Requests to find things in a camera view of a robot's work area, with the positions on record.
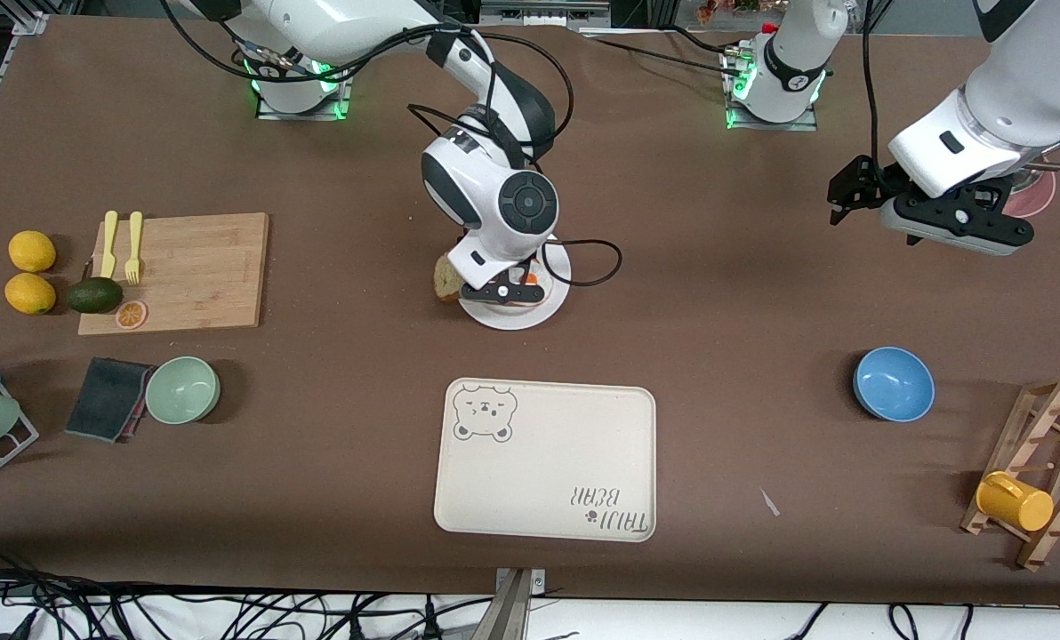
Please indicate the white round plate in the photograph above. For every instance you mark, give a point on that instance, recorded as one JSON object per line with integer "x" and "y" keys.
{"x": 512, "y": 318}

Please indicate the brown bread slice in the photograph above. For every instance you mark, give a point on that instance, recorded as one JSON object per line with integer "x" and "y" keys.
{"x": 447, "y": 280}

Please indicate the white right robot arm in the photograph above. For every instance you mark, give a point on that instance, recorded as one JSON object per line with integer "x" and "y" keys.
{"x": 485, "y": 240}

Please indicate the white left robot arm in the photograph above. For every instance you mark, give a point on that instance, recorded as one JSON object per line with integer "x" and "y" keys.
{"x": 1019, "y": 98}

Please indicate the pink bowl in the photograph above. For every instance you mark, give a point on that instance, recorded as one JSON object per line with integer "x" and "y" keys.
{"x": 1040, "y": 203}

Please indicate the blue bowl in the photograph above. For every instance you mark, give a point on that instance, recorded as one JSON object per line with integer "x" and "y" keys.
{"x": 895, "y": 384}

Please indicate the cream bear print tray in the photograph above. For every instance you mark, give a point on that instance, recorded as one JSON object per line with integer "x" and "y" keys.
{"x": 539, "y": 462}

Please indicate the grey equipment box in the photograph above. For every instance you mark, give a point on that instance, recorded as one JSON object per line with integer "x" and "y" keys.
{"x": 539, "y": 11}

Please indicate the wooden mug rack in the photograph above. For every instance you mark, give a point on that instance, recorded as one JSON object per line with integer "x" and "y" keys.
{"x": 1019, "y": 427}

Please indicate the small grey paper scrap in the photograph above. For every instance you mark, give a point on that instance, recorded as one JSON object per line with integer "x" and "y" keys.
{"x": 769, "y": 502}

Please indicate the wooden cutting board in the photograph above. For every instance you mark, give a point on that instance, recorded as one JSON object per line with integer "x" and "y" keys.
{"x": 201, "y": 267}

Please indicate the yellow mug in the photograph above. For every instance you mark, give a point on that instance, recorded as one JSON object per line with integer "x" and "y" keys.
{"x": 1015, "y": 502}

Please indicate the pale green bowl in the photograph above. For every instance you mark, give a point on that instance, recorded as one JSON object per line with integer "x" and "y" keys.
{"x": 183, "y": 389}

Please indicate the yellow plastic fork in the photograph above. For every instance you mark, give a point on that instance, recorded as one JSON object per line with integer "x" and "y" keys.
{"x": 133, "y": 258}

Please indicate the orange slice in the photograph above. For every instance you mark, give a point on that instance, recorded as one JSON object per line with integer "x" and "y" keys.
{"x": 132, "y": 315}

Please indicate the yellow plastic knife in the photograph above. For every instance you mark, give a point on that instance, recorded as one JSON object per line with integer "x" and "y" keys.
{"x": 108, "y": 249}

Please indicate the dark green avocado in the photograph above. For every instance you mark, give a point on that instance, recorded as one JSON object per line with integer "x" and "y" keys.
{"x": 94, "y": 295}

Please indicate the dark grey sponge cloth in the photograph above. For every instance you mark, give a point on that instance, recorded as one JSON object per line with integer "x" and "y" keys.
{"x": 103, "y": 400}

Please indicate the yellow lemon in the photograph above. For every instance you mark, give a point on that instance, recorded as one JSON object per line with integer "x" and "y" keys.
{"x": 30, "y": 251}
{"x": 30, "y": 294}

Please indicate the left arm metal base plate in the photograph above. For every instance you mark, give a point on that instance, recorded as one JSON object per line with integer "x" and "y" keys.
{"x": 797, "y": 126}

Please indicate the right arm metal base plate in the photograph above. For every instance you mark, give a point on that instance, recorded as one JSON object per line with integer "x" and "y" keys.
{"x": 272, "y": 114}

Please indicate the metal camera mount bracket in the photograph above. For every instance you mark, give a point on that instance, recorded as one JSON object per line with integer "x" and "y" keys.
{"x": 508, "y": 613}

